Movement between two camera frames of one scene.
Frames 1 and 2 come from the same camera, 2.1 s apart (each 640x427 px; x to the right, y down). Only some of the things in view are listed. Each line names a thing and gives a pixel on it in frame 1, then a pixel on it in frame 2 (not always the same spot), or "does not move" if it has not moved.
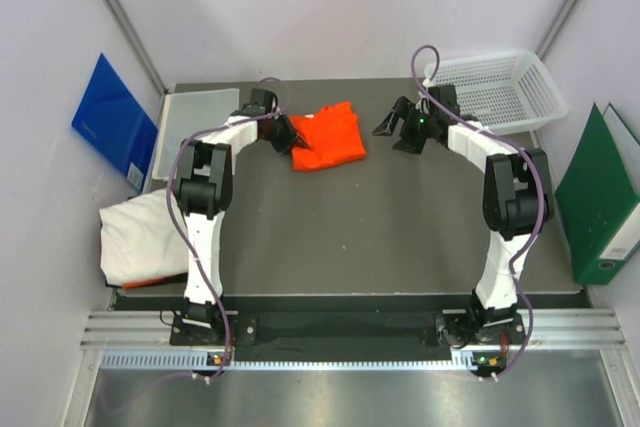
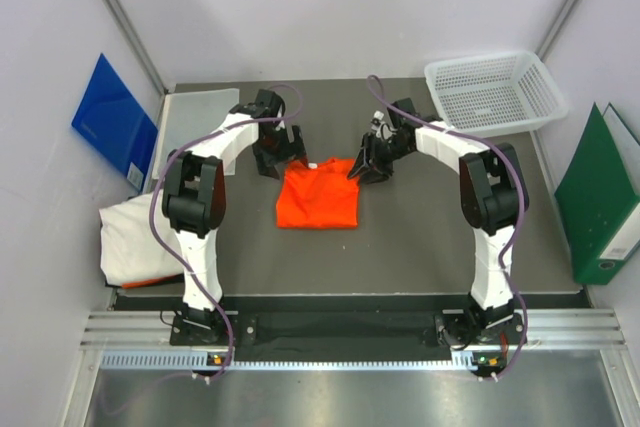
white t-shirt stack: (140, 240) does not move
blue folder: (115, 125) does not move
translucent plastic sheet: (186, 115) does not move
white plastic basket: (504, 93) does not move
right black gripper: (403, 110) → (369, 150)
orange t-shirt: (333, 137) → (320, 198)
